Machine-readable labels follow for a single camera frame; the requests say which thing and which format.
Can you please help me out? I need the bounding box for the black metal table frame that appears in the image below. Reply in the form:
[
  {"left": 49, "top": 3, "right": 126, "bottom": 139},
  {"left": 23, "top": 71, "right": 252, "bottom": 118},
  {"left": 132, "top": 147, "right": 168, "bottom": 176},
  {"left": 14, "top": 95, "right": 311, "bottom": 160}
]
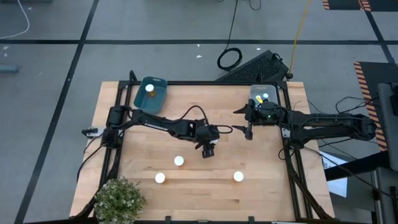
[{"left": 74, "top": 70, "right": 335, "bottom": 224}]

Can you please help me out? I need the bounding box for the black keyboard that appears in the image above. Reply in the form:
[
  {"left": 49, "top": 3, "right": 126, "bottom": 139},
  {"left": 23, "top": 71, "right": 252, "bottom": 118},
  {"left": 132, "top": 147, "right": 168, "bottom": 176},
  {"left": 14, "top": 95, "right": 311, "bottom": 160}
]
[{"left": 216, "top": 50, "right": 290, "bottom": 83}]

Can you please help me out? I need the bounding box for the black beam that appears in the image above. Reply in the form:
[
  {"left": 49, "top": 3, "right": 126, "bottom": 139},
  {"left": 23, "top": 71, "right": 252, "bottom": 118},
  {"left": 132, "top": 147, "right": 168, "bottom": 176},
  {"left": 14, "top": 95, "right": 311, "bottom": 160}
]
[{"left": 324, "top": 151, "right": 391, "bottom": 182}]

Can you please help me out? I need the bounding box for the teal plastic bin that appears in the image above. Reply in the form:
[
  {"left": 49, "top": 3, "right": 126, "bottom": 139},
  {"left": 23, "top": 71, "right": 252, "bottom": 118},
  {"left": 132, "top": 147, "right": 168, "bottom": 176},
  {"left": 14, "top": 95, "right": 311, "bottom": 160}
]
[{"left": 133, "top": 76, "right": 168, "bottom": 114}]

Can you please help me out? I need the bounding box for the large black striped-edge mat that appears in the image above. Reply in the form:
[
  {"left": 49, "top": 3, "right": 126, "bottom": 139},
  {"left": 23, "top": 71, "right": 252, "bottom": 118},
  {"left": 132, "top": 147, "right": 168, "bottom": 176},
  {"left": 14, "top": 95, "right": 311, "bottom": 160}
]
[{"left": 353, "top": 61, "right": 398, "bottom": 152}]

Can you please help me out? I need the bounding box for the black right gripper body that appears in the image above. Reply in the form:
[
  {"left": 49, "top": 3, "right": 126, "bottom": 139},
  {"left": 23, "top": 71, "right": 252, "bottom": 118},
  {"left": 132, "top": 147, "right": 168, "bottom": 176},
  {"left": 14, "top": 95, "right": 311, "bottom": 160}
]
[{"left": 244, "top": 98, "right": 285, "bottom": 141}]

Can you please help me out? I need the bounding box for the white cable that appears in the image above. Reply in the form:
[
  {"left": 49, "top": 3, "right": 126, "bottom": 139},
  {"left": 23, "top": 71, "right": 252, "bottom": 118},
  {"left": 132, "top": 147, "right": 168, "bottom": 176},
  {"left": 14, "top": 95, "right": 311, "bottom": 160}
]
[{"left": 0, "top": 0, "right": 31, "bottom": 40}]

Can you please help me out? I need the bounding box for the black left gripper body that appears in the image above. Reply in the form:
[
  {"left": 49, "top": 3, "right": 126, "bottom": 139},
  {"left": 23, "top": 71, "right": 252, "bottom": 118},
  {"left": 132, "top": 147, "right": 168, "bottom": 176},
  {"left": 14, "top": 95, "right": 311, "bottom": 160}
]
[{"left": 194, "top": 124, "right": 221, "bottom": 159}]

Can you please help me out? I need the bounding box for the white sheet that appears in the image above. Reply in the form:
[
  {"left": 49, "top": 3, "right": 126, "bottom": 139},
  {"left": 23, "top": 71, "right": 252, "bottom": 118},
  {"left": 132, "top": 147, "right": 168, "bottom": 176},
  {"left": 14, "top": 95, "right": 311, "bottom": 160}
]
[{"left": 318, "top": 151, "right": 348, "bottom": 198}]

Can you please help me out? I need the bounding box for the clear plastic bin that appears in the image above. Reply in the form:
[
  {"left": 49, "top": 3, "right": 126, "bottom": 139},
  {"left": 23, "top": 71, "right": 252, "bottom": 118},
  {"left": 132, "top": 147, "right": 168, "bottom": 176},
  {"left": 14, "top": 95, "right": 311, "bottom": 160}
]
[{"left": 249, "top": 83, "right": 280, "bottom": 108}]

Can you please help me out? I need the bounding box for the green potted plant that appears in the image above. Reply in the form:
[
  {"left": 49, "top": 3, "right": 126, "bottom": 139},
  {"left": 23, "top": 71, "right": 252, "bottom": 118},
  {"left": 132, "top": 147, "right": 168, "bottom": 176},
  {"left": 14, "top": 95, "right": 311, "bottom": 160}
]
[{"left": 93, "top": 176, "right": 147, "bottom": 224}]

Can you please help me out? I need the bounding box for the grey cart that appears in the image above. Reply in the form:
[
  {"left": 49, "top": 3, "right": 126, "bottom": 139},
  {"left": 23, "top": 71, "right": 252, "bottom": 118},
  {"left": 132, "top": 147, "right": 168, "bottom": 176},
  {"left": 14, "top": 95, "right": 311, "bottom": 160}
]
[{"left": 371, "top": 82, "right": 398, "bottom": 224}]

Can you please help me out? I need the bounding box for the narrow black striped-edge mat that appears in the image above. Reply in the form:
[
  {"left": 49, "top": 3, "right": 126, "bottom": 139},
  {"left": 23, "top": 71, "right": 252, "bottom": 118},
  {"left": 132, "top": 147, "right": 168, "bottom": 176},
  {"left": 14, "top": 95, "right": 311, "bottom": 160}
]
[{"left": 322, "top": 0, "right": 398, "bottom": 12}]

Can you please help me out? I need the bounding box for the blue-grey floor block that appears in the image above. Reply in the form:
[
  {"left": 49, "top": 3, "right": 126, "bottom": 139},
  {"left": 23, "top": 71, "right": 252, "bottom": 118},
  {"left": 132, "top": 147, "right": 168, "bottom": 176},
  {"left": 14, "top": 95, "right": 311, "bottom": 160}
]
[{"left": 0, "top": 64, "right": 19, "bottom": 74}]

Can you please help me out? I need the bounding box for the coiled black cable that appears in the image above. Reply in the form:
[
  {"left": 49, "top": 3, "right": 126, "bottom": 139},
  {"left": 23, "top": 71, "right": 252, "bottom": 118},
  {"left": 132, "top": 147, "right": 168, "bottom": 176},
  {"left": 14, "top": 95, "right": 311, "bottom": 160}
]
[{"left": 216, "top": 0, "right": 243, "bottom": 72}]

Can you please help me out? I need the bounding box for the yellow cable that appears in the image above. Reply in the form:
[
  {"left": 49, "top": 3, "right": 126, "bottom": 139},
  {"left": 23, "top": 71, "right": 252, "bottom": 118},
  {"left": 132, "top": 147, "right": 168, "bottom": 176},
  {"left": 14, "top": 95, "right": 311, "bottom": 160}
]
[{"left": 287, "top": 0, "right": 313, "bottom": 78}]

